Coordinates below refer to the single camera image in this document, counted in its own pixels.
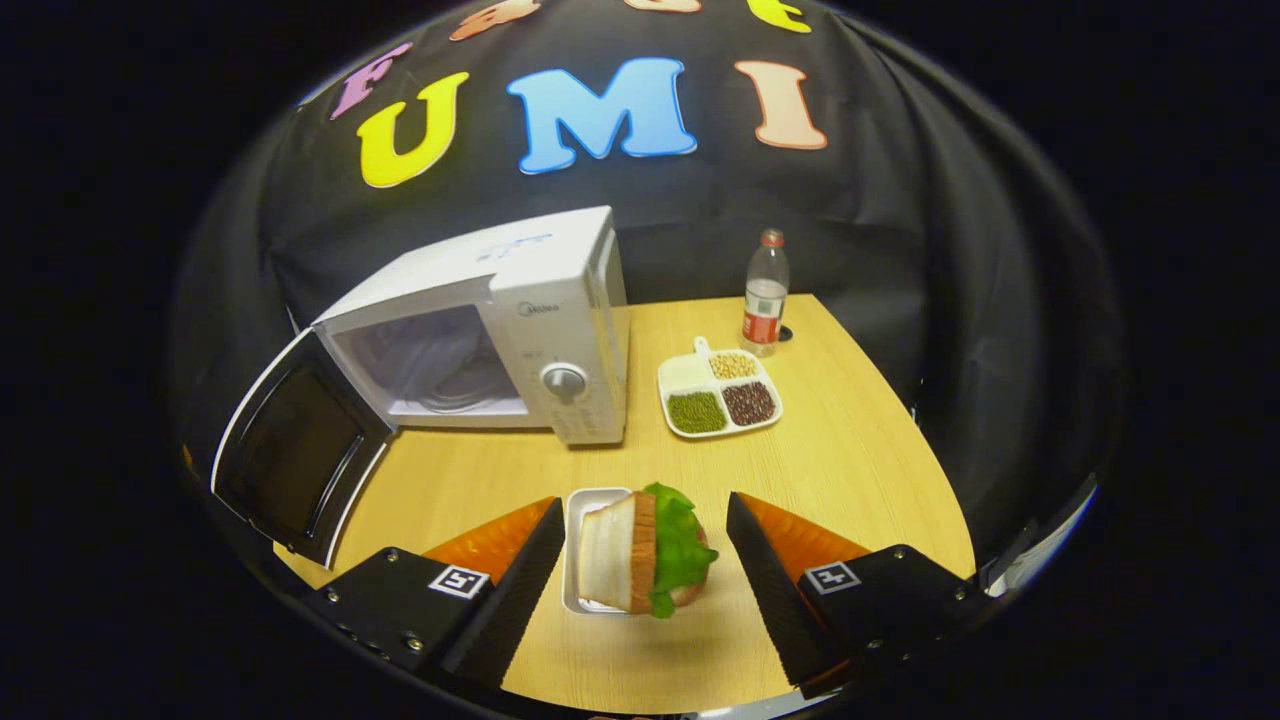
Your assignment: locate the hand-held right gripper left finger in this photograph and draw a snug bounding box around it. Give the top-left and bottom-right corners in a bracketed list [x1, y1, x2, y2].
[300, 497, 567, 691]

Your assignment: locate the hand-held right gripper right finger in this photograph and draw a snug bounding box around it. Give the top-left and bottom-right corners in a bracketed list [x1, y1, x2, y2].
[727, 492, 986, 691]

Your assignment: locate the sandwich with lettuce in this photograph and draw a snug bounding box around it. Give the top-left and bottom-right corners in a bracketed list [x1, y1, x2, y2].
[578, 482, 719, 619]

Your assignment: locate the white microwave oven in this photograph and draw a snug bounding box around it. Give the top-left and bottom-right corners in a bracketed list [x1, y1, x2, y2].
[210, 205, 633, 568]

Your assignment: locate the small white rectangular plate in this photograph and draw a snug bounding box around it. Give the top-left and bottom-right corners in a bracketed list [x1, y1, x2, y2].
[562, 487, 633, 616]

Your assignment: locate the white divided dish with beans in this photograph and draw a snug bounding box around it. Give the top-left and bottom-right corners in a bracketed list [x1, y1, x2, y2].
[657, 336, 784, 439]

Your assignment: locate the clear bottle with red label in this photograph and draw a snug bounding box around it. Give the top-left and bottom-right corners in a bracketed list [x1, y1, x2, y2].
[741, 228, 791, 358]

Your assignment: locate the black backdrop cloth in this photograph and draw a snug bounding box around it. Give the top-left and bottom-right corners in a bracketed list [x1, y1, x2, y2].
[165, 0, 1131, 561]

